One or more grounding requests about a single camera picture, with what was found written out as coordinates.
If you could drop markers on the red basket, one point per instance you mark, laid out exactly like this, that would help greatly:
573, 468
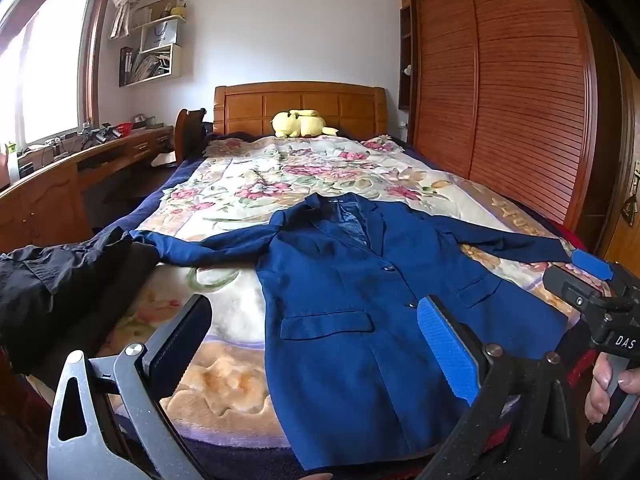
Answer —
125, 130

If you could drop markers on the navy bed sheet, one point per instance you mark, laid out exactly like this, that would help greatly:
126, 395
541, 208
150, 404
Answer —
150, 200

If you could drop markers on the blue suit jacket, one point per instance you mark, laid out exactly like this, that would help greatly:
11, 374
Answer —
350, 285

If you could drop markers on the wooden headboard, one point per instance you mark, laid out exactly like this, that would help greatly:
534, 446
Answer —
245, 107

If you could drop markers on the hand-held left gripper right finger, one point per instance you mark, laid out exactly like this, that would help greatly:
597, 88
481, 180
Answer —
447, 347

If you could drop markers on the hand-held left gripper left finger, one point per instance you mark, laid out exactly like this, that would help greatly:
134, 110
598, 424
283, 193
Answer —
177, 342

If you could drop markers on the open wooden side shelf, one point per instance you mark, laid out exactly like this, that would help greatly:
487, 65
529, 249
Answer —
404, 35

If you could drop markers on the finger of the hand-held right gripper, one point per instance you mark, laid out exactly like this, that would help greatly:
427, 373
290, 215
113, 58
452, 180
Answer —
572, 290
592, 264

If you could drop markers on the window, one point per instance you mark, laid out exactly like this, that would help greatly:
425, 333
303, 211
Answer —
50, 60

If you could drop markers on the wooden slatted wardrobe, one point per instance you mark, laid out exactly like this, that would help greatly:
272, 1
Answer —
515, 85

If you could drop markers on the floral blanket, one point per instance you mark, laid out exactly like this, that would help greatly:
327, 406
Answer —
240, 175

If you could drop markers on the black cloth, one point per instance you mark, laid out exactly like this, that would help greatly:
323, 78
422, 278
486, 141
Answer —
60, 290

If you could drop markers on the white wall shelf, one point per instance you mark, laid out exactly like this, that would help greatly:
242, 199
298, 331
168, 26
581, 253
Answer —
175, 62

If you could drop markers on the wooden desk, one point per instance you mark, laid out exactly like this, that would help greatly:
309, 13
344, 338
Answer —
50, 185

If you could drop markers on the wooden chair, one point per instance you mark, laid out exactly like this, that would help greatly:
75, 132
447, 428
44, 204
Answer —
185, 130

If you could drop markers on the wooden door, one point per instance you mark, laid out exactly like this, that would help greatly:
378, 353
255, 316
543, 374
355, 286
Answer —
622, 230

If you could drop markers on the person's right hand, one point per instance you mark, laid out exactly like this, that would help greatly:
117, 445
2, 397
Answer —
597, 390

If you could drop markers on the white paper bag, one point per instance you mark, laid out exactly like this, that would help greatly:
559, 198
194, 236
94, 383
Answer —
160, 34

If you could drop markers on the yellow plush toy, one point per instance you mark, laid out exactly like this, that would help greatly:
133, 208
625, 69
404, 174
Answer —
300, 122

